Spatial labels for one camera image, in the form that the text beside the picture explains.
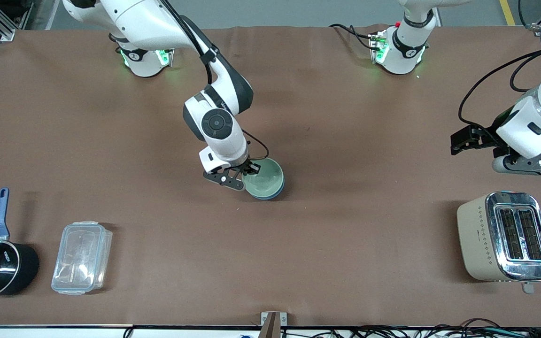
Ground blue bowl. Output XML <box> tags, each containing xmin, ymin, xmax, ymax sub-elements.
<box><xmin>248</xmin><ymin>178</ymin><xmax>286</xmax><ymax>201</ymax></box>

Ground metal table edge bracket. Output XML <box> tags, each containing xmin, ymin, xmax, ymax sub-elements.
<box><xmin>260</xmin><ymin>311</ymin><xmax>288</xmax><ymax>338</ymax></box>

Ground brown table cover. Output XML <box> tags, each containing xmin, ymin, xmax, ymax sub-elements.
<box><xmin>0</xmin><ymin>25</ymin><xmax>541</xmax><ymax>328</ymax></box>

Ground cream and chrome toaster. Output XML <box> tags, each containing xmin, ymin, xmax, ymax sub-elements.
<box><xmin>457</xmin><ymin>191</ymin><xmax>541</xmax><ymax>295</ymax></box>

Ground light green ribbed bowl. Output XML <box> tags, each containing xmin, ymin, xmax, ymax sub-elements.
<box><xmin>242</xmin><ymin>157</ymin><xmax>284</xmax><ymax>197</ymax></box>

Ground tangled black cables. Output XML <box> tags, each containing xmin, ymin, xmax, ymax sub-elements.
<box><xmin>315</xmin><ymin>318</ymin><xmax>541</xmax><ymax>338</ymax></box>

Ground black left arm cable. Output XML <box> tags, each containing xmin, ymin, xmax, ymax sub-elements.
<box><xmin>458</xmin><ymin>0</ymin><xmax>541</xmax><ymax>128</ymax></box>

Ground black left base cable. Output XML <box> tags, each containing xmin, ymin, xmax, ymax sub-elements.
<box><xmin>329</xmin><ymin>23</ymin><xmax>375</xmax><ymax>50</ymax></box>

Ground black saucepan with blue handle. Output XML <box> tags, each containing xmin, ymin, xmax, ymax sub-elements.
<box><xmin>0</xmin><ymin>188</ymin><xmax>40</xmax><ymax>300</ymax></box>

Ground clear plastic food container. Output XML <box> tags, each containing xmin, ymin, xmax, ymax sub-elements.
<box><xmin>51</xmin><ymin>221</ymin><xmax>113</xmax><ymax>296</ymax></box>

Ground left base metal connector plate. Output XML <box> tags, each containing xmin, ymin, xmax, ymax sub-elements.
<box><xmin>368</xmin><ymin>30</ymin><xmax>390</xmax><ymax>65</ymax></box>

